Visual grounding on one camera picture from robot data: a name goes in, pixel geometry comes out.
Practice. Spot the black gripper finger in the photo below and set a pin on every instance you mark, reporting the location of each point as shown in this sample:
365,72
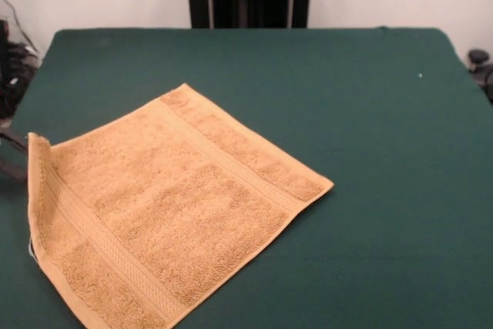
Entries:
13,139
13,172

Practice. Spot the tan terry towel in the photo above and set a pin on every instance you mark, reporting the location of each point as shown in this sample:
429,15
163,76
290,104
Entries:
173,209

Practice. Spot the dark green tablecloth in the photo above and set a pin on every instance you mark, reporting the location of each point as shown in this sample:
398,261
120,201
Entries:
346,152

